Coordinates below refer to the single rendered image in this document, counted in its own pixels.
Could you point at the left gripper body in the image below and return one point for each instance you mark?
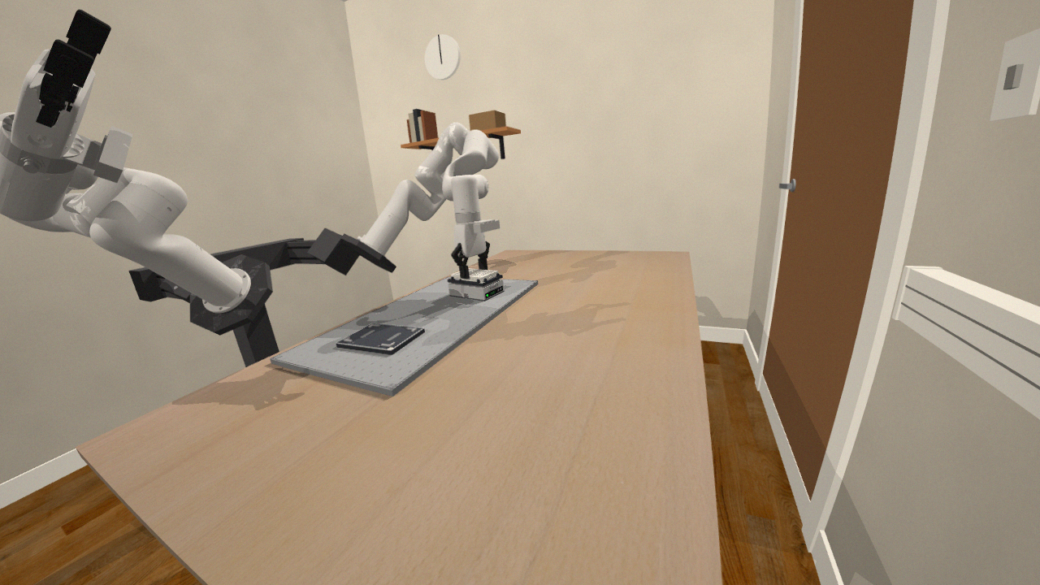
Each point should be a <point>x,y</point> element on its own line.
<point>471,243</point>

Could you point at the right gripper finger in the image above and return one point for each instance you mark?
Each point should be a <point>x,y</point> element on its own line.
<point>68,65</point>
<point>88,33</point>

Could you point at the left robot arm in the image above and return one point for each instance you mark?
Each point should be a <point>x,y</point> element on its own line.
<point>466,190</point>

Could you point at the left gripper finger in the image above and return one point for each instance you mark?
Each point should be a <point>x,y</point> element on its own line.
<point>464,270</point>
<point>483,265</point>

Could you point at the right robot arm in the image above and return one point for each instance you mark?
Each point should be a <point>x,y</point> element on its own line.
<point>132,225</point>

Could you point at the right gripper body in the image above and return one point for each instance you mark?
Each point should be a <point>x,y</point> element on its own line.
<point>37,138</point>

